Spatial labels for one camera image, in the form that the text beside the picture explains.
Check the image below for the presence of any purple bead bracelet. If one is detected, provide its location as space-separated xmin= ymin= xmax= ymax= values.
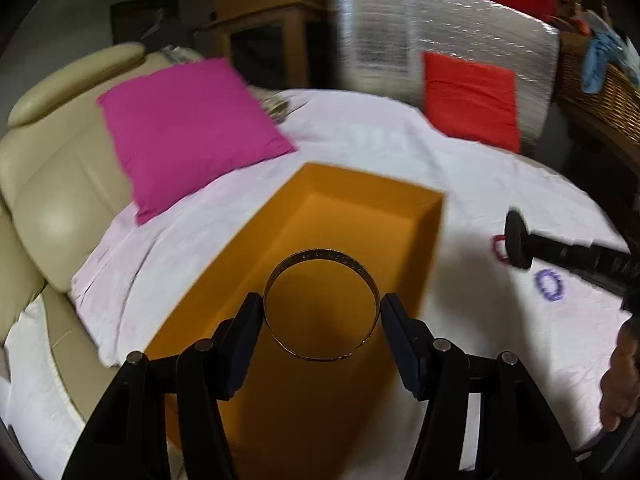
xmin=534 ymin=268 xmax=565 ymax=302

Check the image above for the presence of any red bead bracelet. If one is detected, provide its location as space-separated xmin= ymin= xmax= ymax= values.
xmin=490 ymin=233 xmax=512 ymax=265

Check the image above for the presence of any person's right hand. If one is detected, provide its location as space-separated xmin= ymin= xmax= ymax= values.
xmin=599 ymin=318 xmax=639 ymax=431

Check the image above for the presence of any pale pink bedspread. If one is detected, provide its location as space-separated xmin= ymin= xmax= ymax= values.
xmin=70 ymin=90 xmax=625 ymax=448

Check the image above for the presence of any wicker basket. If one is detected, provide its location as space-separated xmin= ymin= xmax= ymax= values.
xmin=555 ymin=32 xmax=639 ymax=146

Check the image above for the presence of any orange cardboard box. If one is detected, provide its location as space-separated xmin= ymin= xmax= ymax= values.
xmin=148 ymin=163 xmax=444 ymax=479

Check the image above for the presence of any blue cloth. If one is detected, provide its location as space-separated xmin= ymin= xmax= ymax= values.
xmin=582 ymin=10 xmax=639 ymax=94

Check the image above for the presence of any red pillow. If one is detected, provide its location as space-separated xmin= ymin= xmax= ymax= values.
xmin=423 ymin=52 xmax=521 ymax=154

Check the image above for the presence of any cream leather armchair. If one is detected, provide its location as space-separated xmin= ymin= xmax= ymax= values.
xmin=1 ymin=42 xmax=201 ymax=419

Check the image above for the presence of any magenta pillow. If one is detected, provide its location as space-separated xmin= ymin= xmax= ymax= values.
xmin=96 ymin=58 xmax=295 ymax=224

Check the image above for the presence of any silver foil insulation sheet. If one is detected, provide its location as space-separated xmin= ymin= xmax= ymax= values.
xmin=331 ymin=0 xmax=560 ymax=148

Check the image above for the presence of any wooden cabinet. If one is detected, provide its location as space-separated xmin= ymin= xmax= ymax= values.
xmin=195 ymin=0 xmax=335 ymax=90

